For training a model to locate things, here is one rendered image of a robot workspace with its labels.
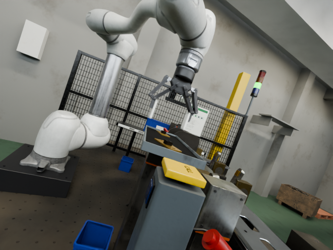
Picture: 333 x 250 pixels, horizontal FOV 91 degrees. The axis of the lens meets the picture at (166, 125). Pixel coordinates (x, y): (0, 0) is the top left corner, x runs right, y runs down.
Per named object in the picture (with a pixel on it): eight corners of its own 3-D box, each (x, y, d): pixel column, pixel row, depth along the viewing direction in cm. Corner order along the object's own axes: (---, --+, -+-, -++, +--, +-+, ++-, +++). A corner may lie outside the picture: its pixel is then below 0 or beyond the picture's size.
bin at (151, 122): (172, 141, 157) (177, 128, 156) (142, 130, 157) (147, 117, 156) (172, 139, 173) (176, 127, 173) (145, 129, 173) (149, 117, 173)
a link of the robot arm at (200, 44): (183, 59, 68) (170, 41, 56) (196, 23, 67) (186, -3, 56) (208, 63, 63) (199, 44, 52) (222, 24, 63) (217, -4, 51)
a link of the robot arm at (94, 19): (108, 2, 76) (127, 22, 88) (84, -1, 84) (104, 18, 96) (97, 29, 77) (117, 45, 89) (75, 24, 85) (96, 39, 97)
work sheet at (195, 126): (199, 137, 181) (209, 110, 180) (181, 130, 178) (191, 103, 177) (199, 137, 183) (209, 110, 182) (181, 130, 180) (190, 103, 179)
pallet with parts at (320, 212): (306, 205, 578) (310, 197, 577) (335, 220, 508) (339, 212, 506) (289, 202, 534) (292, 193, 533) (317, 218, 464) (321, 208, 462)
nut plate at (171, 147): (182, 153, 38) (184, 148, 38) (169, 150, 36) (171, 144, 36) (165, 142, 45) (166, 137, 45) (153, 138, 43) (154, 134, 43)
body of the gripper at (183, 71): (179, 62, 56) (170, 88, 57) (200, 72, 59) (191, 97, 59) (173, 67, 64) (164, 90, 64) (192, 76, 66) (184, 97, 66)
